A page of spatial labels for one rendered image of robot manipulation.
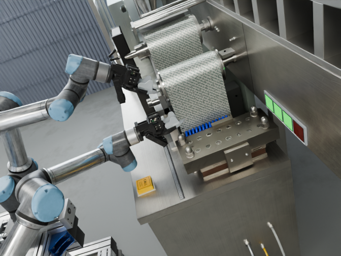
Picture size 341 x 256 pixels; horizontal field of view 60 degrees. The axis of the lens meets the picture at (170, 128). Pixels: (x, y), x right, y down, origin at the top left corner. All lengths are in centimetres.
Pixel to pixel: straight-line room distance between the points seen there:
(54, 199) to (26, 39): 364
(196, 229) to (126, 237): 112
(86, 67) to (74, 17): 323
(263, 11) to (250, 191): 71
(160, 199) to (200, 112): 41
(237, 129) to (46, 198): 76
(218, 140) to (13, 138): 94
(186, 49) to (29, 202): 91
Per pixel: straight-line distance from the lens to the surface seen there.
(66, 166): 130
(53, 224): 170
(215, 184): 122
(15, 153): 160
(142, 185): 131
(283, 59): 88
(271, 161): 127
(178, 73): 119
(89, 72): 114
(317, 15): 71
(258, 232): 154
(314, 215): 220
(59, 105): 108
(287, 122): 100
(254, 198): 134
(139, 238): 235
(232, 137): 120
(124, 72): 116
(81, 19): 434
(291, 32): 85
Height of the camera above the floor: 181
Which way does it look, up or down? 35 degrees down
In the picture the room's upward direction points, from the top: 22 degrees counter-clockwise
